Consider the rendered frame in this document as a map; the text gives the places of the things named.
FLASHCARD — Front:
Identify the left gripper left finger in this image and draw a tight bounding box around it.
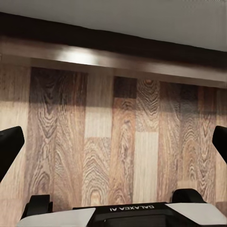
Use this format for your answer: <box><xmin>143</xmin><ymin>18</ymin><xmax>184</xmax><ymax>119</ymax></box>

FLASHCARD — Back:
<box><xmin>0</xmin><ymin>126</ymin><xmax>25</xmax><ymax>182</ymax></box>

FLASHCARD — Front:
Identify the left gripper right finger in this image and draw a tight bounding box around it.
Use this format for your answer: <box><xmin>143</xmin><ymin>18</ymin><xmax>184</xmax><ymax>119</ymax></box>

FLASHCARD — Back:
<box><xmin>212</xmin><ymin>126</ymin><xmax>227</xmax><ymax>163</ymax></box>

